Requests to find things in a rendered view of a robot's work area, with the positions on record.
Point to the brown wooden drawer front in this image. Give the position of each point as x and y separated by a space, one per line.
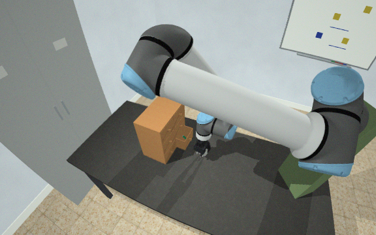
179 126
167 130
178 114
168 141
170 151
180 141

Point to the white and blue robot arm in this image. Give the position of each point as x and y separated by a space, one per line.
168 65

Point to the tan wooden chest of drawers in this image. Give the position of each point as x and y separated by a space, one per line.
151 122

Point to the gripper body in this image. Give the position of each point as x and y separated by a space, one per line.
200 147

